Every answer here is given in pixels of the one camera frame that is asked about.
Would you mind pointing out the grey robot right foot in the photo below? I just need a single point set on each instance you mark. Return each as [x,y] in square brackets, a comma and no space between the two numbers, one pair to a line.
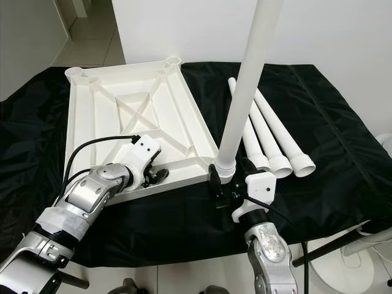
[213,290]

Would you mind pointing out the white plastic ribbed table top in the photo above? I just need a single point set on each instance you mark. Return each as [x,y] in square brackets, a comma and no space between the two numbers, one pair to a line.
[98,122]

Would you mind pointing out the white tapered plastic table leg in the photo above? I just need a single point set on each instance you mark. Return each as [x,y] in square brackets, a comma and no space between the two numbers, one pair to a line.
[275,156]
[251,86]
[297,153]
[256,153]

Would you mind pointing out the grey robot foot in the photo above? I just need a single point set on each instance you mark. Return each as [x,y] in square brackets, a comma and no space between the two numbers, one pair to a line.
[213,290]
[121,288]

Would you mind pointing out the grey robot left foot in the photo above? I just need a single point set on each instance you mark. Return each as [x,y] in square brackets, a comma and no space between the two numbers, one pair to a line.
[121,288]

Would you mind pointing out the black table cloth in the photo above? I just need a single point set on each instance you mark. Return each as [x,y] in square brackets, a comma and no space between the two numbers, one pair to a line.
[343,122]

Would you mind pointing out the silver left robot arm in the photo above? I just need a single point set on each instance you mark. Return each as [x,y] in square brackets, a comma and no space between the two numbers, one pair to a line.
[86,196]

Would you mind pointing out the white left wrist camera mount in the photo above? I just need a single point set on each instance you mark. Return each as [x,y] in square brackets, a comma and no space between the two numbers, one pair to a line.
[146,152]

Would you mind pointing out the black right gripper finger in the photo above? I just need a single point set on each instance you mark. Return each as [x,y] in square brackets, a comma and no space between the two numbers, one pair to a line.
[216,179]
[244,170]

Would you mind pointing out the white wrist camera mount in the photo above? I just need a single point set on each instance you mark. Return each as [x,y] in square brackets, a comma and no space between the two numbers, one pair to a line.
[260,187]
[146,152]

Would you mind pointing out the black metal frame bar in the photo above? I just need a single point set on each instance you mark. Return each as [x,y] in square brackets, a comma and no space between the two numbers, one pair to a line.
[331,245]

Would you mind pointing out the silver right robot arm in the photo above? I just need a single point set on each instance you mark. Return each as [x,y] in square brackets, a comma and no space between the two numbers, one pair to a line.
[272,251]

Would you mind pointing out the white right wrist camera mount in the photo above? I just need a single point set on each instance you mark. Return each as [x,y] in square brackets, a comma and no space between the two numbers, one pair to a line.
[260,187]

